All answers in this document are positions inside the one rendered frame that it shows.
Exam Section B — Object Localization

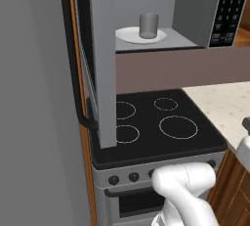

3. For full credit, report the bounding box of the grey cup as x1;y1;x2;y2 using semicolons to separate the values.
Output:
138;12;160;40

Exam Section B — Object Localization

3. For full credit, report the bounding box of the wooden side panel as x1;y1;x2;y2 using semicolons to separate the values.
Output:
66;0;99;226

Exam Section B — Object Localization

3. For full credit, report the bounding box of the grey microwave oven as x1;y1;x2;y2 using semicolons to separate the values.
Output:
111;0;250;54

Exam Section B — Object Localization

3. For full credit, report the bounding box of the white round plate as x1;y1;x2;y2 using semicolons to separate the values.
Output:
114;25;169;45

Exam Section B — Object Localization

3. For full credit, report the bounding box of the black hob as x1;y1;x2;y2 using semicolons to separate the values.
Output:
89;87;229;171

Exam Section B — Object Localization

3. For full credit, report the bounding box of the grey fridge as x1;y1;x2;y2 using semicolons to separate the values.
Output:
0;0;93;226

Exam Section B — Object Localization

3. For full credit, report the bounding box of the steel oven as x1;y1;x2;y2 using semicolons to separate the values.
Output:
91;151;228;226

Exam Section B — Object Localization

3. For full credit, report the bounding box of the wooden base cupboard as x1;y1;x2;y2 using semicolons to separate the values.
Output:
206;147;250;226

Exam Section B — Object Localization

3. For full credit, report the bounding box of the oven door with dark window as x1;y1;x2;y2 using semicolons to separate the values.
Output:
103;186;171;226

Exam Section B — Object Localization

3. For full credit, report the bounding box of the black microwave door handle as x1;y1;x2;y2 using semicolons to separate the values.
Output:
58;0;100;132

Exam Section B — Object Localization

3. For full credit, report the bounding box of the grey microwave door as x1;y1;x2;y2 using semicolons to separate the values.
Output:
69;0;118;150

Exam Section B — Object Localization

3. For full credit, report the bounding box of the black oven door handle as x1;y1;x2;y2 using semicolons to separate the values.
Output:
104;186;160;200

